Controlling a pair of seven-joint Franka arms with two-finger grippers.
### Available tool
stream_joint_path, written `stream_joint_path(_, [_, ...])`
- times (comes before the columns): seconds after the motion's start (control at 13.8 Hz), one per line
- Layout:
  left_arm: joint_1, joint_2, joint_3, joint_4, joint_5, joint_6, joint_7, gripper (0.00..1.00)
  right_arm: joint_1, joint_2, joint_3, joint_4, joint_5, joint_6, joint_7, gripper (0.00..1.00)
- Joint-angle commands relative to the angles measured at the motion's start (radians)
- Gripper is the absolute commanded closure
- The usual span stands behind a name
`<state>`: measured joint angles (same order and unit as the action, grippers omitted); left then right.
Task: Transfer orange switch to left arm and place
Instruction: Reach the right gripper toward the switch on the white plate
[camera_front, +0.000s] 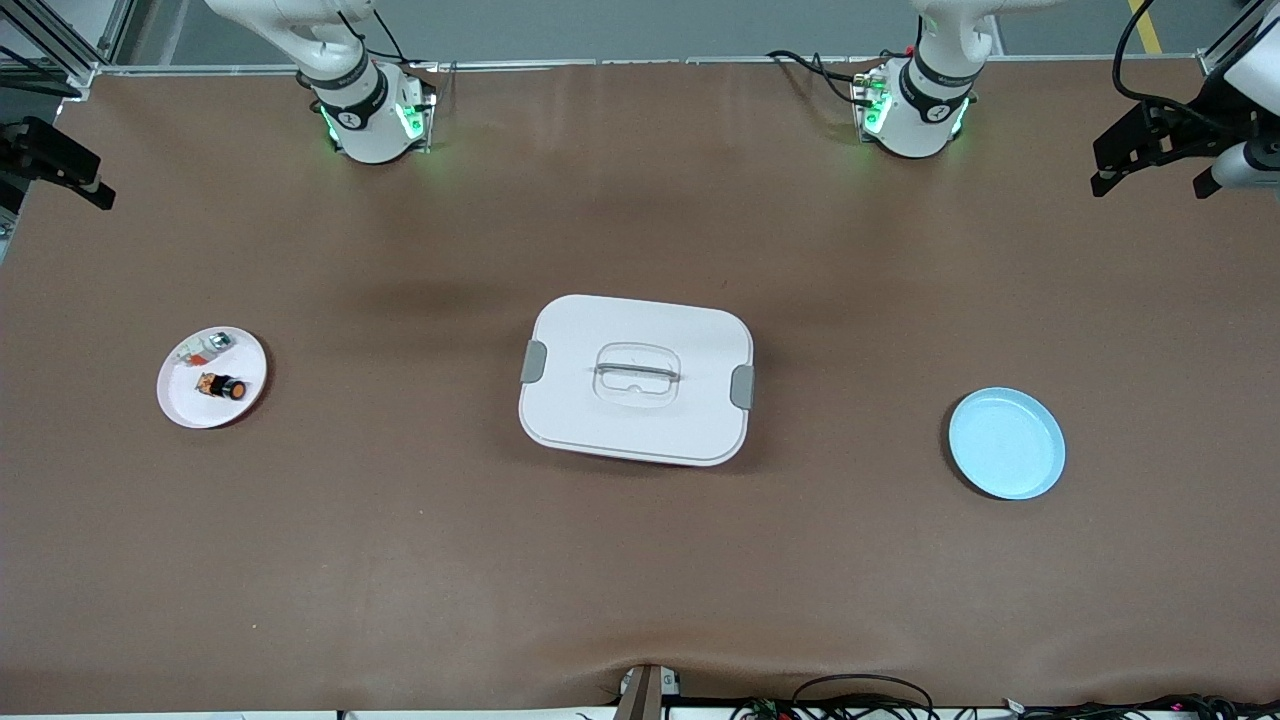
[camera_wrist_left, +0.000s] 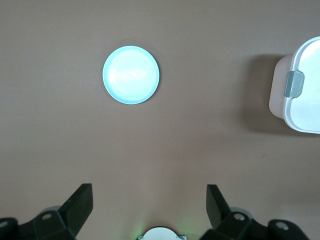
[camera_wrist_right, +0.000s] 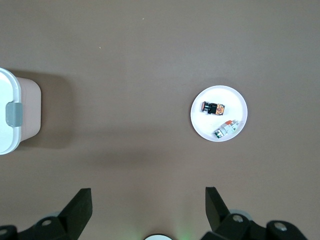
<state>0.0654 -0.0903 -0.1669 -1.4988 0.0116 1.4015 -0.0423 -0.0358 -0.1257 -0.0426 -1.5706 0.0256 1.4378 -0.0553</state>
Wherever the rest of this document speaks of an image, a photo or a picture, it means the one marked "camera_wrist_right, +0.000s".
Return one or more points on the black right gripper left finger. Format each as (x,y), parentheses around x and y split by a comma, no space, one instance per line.
(75,215)

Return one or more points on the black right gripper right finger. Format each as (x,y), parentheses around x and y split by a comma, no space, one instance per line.
(217,212)

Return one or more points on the orange push-button switch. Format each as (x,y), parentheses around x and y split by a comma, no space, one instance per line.
(212,108)

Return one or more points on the pink box with white lid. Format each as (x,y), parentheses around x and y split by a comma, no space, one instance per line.
(7,87)

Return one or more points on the pale pink round plate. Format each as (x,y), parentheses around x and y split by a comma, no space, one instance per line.
(200,117)

